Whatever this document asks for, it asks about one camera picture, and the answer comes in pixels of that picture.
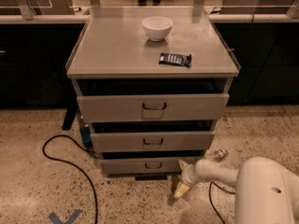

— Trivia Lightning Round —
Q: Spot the black cable on right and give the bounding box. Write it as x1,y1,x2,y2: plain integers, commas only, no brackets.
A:
207,181,237,224

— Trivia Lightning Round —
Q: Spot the grey drawer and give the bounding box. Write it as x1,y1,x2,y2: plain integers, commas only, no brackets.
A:
100,156,200,175
91,132,215,152
77,93,229,122

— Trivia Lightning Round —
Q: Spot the dark counter on right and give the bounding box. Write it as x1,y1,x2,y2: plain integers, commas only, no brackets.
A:
209,15,299,105

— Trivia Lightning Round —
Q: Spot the dark counter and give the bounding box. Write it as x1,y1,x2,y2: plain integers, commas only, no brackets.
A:
209,15,299,105
0,21,85,109

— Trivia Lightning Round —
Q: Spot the grey drawer cabinet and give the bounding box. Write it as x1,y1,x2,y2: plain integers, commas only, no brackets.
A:
67,7,239,176

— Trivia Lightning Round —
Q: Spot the dark blue snack packet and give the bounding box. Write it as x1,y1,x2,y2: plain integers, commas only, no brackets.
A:
159,53,192,67

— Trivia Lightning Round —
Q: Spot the dark counter on left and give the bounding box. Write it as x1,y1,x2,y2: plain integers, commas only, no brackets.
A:
0,21,85,109

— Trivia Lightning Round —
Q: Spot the black cable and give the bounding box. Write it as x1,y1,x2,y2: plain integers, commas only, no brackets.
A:
41,133,100,224
207,181,237,224

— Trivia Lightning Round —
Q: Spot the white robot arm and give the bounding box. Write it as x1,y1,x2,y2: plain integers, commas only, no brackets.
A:
175,157,299,224

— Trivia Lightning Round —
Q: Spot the blue power adapter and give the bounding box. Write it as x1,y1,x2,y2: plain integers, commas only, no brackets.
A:
79,127,93,148

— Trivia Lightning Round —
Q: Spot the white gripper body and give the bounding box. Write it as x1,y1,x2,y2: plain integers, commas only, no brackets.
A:
181,164,200,187

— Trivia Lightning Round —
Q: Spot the white bowl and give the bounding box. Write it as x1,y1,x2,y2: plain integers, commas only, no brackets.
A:
142,16,173,41

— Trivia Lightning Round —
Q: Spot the black cable on left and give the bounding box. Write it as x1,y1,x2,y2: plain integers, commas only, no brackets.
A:
41,133,100,224

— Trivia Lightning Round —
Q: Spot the blue tape cross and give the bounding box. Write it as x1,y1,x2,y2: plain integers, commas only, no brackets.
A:
49,209,82,224

